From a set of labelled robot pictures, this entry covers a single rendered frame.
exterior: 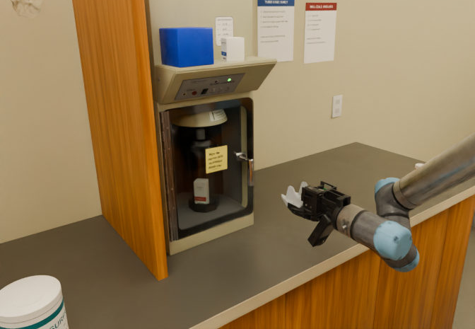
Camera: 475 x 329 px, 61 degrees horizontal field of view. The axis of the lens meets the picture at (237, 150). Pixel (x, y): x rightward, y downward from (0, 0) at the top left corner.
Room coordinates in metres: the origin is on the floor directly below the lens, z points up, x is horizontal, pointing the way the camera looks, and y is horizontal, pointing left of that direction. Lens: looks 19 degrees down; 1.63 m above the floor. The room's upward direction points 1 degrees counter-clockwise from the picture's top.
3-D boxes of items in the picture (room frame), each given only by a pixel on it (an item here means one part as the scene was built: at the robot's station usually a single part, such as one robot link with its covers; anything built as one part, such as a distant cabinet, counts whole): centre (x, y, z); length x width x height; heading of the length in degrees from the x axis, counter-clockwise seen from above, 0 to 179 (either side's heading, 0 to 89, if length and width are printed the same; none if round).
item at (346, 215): (0.83, -0.26, 1.16); 0.08 x 0.05 x 0.08; 125
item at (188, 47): (1.04, 0.12, 1.55); 0.10 x 0.10 x 0.09; 35
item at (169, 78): (1.09, 0.05, 1.46); 0.32 x 0.12 x 0.10; 125
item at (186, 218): (1.13, 0.07, 1.19); 0.30 x 0.01 x 0.40; 125
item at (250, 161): (1.17, -0.03, 1.17); 0.05 x 0.03 x 0.10; 35
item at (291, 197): (0.98, -0.14, 1.17); 0.09 x 0.03 x 0.06; 40
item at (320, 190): (0.90, -0.22, 1.17); 0.12 x 0.08 x 0.09; 35
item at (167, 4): (1.24, 0.15, 1.32); 0.32 x 0.25 x 0.77; 125
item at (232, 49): (1.12, 0.01, 1.54); 0.05 x 0.05 x 0.06; 19
